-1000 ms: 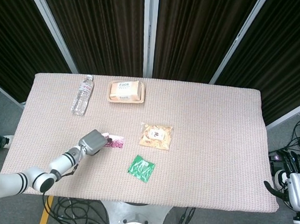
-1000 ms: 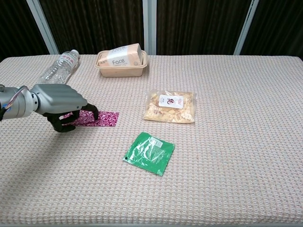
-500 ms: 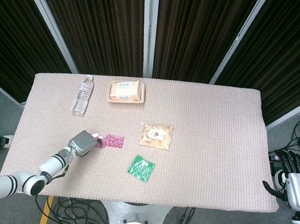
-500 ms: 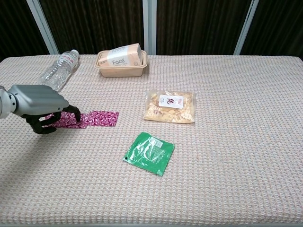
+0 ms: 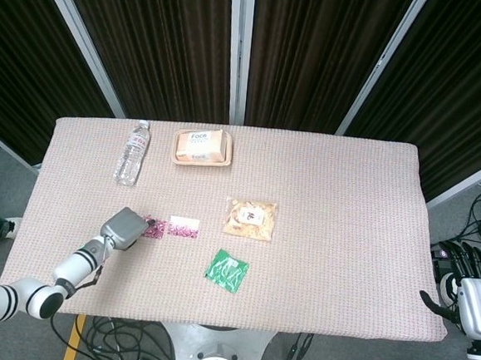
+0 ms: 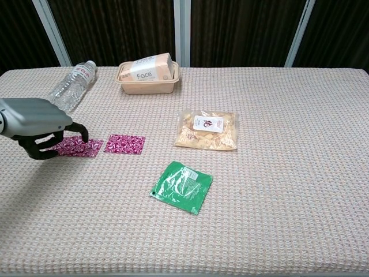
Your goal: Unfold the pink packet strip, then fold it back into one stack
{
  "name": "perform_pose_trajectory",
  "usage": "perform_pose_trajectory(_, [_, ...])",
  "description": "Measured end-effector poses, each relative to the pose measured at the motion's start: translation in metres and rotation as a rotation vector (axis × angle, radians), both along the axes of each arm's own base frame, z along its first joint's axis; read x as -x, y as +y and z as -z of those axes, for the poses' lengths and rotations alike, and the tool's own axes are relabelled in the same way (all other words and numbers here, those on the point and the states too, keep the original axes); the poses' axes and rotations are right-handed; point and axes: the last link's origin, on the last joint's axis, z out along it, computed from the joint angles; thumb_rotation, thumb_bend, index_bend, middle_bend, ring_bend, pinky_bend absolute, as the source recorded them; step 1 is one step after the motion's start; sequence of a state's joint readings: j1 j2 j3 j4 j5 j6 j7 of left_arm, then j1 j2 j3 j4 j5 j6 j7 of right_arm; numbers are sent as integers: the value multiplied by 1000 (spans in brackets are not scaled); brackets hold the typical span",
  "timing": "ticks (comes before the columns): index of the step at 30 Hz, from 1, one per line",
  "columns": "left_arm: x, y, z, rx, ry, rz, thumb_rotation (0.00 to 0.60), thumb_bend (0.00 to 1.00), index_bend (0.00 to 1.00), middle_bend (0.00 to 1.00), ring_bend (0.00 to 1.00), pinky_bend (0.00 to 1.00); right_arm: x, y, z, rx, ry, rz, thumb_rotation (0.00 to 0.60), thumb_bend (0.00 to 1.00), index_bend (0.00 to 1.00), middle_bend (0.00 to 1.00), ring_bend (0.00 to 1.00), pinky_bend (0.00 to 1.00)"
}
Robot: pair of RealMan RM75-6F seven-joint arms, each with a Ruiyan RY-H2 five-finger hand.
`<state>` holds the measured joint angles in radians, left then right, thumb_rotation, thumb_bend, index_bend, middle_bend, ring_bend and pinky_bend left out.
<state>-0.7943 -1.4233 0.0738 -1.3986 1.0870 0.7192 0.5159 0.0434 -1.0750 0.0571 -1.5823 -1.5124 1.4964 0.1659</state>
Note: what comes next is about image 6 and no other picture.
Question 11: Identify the beige rectangular tray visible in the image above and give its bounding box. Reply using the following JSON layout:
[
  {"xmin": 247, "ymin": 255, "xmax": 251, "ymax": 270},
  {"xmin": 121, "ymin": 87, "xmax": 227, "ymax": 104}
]
[{"xmin": 115, "ymin": 61, "xmax": 180, "ymax": 95}]

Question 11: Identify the dark brown curtain panel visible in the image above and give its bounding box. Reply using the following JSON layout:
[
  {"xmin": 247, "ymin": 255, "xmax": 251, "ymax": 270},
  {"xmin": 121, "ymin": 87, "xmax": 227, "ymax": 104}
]
[
  {"xmin": 0, "ymin": 0, "xmax": 61, "ymax": 76},
  {"xmin": 190, "ymin": 0, "xmax": 307, "ymax": 68},
  {"xmin": 47, "ymin": 0, "xmax": 177, "ymax": 68},
  {"xmin": 293, "ymin": 0, "xmax": 369, "ymax": 72}
]

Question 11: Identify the peach tissue pack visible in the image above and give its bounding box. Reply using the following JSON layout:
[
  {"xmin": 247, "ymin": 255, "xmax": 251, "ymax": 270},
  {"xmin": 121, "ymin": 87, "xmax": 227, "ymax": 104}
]
[{"xmin": 129, "ymin": 52, "xmax": 175, "ymax": 82}]

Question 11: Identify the pink woven tablecloth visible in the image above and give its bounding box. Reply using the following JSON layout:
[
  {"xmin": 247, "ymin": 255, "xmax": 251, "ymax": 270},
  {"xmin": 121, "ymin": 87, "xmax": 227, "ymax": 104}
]
[{"xmin": 0, "ymin": 66, "xmax": 369, "ymax": 275}]

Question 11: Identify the clear plastic water bottle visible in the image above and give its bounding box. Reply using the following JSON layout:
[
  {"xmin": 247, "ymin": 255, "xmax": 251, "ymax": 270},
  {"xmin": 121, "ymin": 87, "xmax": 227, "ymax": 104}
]
[{"xmin": 47, "ymin": 60, "xmax": 97, "ymax": 112}]

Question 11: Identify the grey partition post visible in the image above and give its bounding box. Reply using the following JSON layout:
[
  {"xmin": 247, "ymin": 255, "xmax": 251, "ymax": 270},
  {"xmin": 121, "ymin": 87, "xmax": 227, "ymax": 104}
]
[
  {"xmin": 284, "ymin": 0, "xmax": 317, "ymax": 68},
  {"xmin": 172, "ymin": 0, "xmax": 191, "ymax": 68},
  {"xmin": 31, "ymin": 0, "xmax": 73, "ymax": 68}
]

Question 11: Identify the clear snack bag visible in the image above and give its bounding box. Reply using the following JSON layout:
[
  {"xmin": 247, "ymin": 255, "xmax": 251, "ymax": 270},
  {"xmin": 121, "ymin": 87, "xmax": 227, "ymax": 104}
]
[{"xmin": 174, "ymin": 109, "xmax": 240, "ymax": 151}]

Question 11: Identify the green foil sachet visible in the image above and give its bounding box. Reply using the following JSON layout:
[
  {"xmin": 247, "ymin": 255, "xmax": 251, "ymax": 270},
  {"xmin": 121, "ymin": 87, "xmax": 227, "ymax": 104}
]
[{"xmin": 149, "ymin": 160, "xmax": 214, "ymax": 216}]

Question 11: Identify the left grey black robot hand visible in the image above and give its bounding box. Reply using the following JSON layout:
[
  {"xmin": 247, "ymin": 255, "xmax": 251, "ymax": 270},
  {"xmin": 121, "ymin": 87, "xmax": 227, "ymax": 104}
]
[{"xmin": 0, "ymin": 98, "xmax": 89, "ymax": 160}]

